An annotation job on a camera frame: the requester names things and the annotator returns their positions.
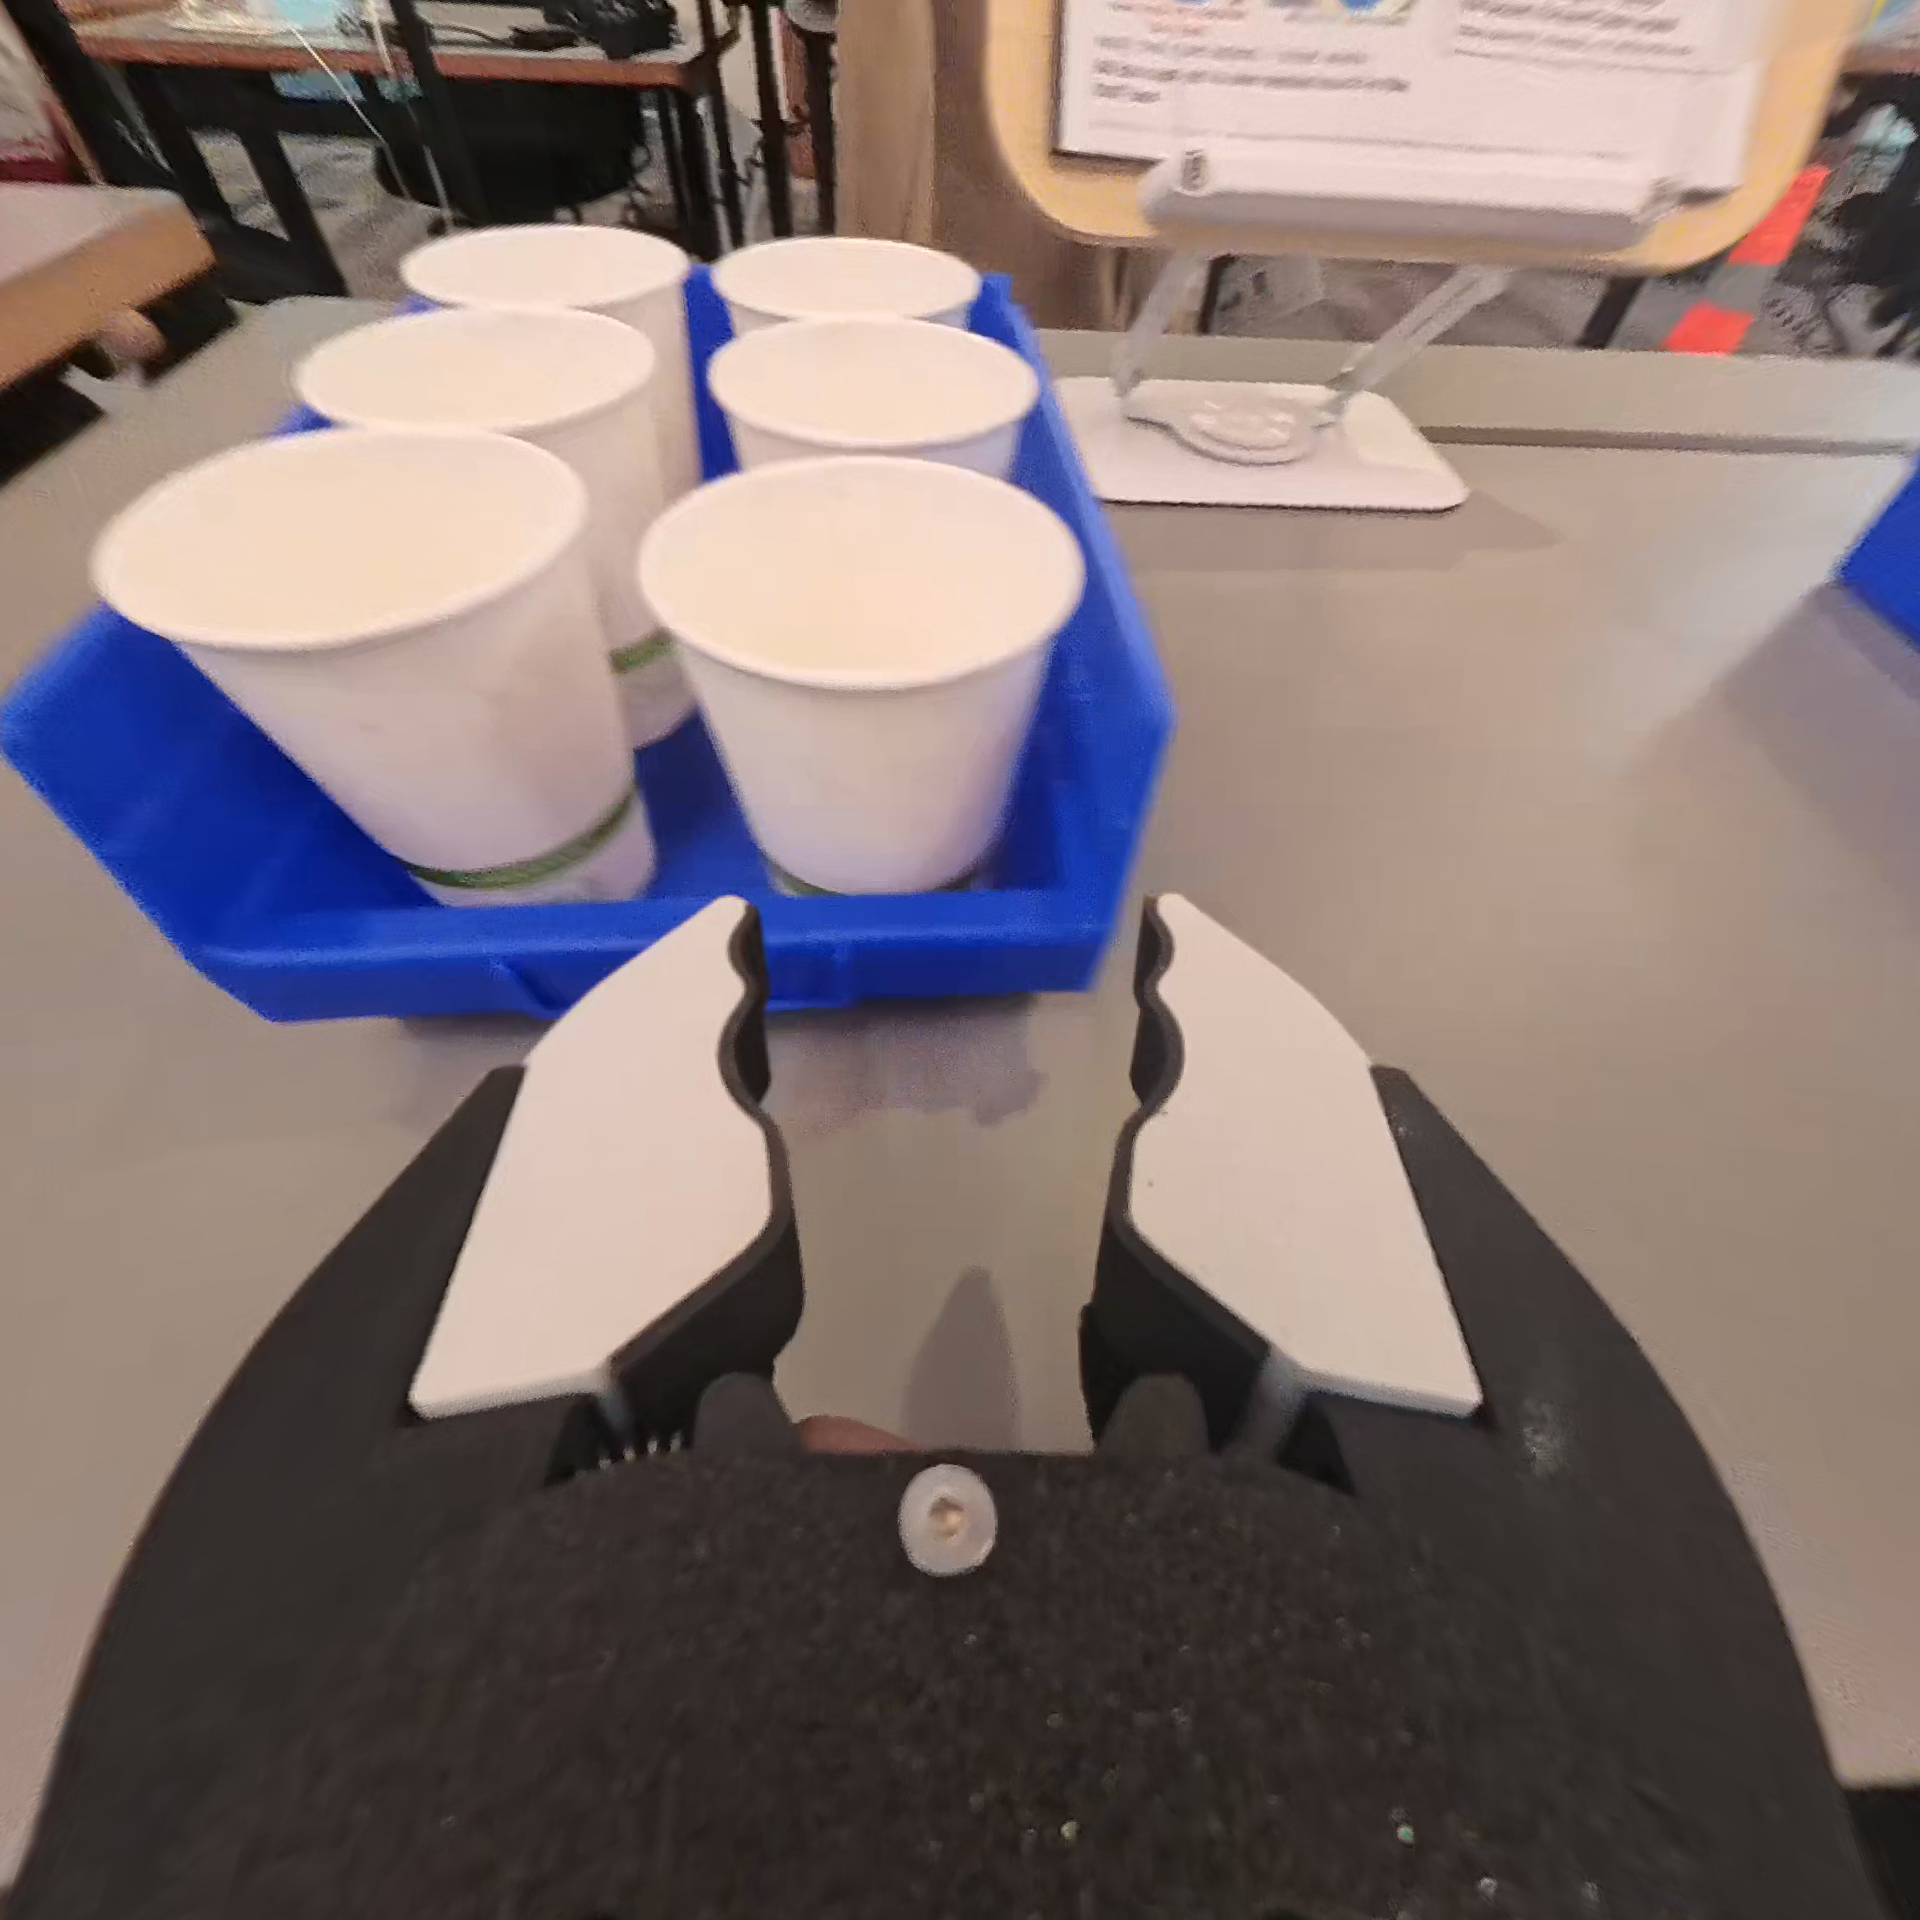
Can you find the blue plastic bin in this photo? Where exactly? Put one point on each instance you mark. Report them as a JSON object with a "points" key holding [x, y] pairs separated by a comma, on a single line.
{"points": [[302, 931], [1890, 561]]}

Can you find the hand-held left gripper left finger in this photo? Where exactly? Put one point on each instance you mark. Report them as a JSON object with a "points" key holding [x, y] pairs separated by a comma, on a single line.
{"points": [[598, 1198]]}

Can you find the printed instruction sheet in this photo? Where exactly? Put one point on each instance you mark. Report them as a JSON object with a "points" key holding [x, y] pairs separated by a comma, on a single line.
{"points": [[1423, 90]]}

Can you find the orange traffic cone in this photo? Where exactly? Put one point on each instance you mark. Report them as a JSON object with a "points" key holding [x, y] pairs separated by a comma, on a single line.
{"points": [[1785, 226]]}

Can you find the wooden display board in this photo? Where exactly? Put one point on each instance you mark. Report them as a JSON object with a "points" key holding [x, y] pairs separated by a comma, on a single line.
{"points": [[1048, 179]]}

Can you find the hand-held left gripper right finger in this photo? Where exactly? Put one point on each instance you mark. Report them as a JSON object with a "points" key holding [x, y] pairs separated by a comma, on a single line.
{"points": [[1291, 1198]]}

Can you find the white document stand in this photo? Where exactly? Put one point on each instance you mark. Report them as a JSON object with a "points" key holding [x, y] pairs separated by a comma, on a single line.
{"points": [[1273, 451]]}

